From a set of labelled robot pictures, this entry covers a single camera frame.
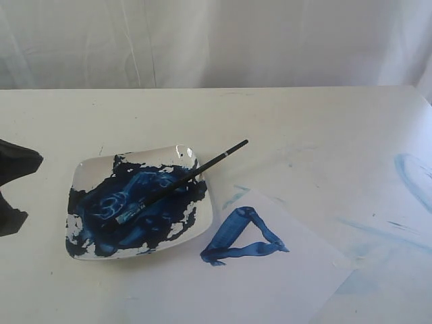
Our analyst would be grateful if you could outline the black paintbrush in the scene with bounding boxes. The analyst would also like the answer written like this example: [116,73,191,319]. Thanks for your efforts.
[102,139,249,233]

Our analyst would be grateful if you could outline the white paper sheet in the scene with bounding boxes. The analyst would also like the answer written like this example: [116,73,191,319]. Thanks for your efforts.
[131,191,352,323]

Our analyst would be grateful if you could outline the white square paint plate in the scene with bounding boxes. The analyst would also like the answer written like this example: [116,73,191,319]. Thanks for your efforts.
[65,144,213,261]

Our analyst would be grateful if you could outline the white backdrop curtain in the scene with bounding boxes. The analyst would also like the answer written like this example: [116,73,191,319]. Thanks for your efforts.
[1,1,431,89]

